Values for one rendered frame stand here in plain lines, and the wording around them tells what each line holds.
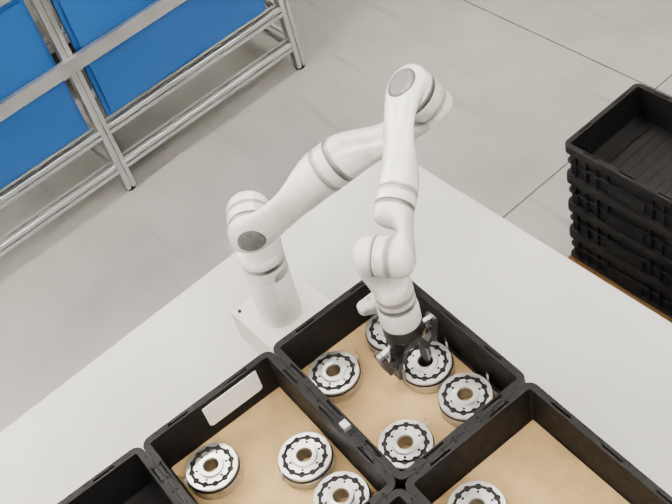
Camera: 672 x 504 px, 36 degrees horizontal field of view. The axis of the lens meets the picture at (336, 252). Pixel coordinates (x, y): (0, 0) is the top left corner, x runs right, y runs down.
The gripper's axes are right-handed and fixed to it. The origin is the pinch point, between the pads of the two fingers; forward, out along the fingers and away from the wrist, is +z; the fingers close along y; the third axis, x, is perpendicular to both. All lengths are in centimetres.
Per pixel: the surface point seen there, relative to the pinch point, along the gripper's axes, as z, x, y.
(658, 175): 40, 23, 97
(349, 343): 5.9, 16.8, -3.6
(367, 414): 6.0, 1.2, -11.6
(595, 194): 42, 31, 83
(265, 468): 5.9, 6.1, -32.8
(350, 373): 3.1, 9.0, -8.9
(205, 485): 3.0, 9.5, -43.4
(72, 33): 21, 191, 16
